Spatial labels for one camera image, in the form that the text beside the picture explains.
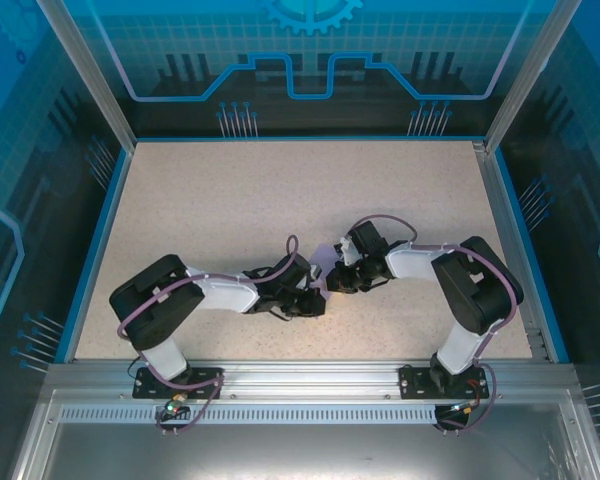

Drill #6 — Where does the aluminium frame post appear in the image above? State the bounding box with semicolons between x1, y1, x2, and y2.
483;0;576;155
34;0;137;151

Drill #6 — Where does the aluminium mounting rail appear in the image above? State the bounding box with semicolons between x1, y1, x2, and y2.
44;358;581;404

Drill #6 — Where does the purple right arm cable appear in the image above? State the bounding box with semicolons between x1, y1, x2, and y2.
347;213;526;435

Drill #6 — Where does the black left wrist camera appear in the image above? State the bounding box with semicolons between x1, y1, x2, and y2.
272;254;325;296

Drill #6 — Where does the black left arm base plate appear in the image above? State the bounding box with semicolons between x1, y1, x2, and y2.
132;366;225;400

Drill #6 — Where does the aluminium side rail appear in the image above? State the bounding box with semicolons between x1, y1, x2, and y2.
472;141;551;362

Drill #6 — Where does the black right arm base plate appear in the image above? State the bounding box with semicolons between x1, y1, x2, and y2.
398;364;486;400

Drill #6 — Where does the cable connector with green light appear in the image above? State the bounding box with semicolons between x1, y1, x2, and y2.
162;393;191;419
447;398;484;417

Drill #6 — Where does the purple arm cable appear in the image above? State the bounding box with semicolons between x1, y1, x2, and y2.
117;234;301;437
347;213;526;435

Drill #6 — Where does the slotted grey cable duct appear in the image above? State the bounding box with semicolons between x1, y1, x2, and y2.
57;404;461;426

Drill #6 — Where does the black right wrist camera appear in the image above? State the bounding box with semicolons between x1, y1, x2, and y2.
336;219;387;266

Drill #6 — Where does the thin black cable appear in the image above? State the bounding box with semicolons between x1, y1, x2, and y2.
125;352;149;382

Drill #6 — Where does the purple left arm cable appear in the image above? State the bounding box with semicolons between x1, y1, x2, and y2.
117;234;301;437

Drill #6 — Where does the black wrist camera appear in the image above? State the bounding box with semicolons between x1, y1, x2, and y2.
336;219;387;266
272;254;325;296

